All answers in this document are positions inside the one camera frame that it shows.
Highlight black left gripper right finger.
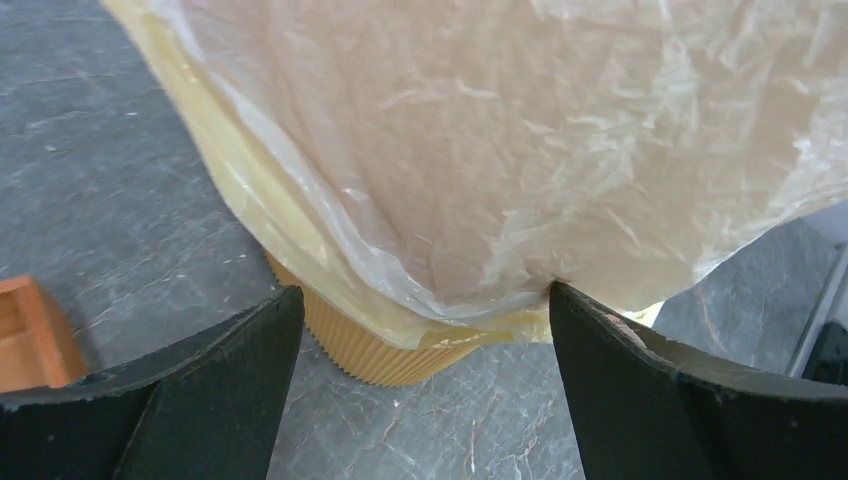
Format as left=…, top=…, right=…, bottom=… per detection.
left=549, top=283, right=847, bottom=479

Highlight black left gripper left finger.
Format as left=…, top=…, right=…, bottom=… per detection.
left=1, top=287, right=305, bottom=479

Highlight yellow plastic trash bin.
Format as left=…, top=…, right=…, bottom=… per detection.
left=302, top=286, right=477, bottom=387

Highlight translucent white trash bag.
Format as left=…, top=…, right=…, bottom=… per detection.
left=107, top=1, right=847, bottom=349

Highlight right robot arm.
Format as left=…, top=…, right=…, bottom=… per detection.
left=802, top=322, right=848, bottom=386

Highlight wooden compartment tray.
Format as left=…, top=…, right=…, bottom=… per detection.
left=1, top=275, right=89, bottom=393

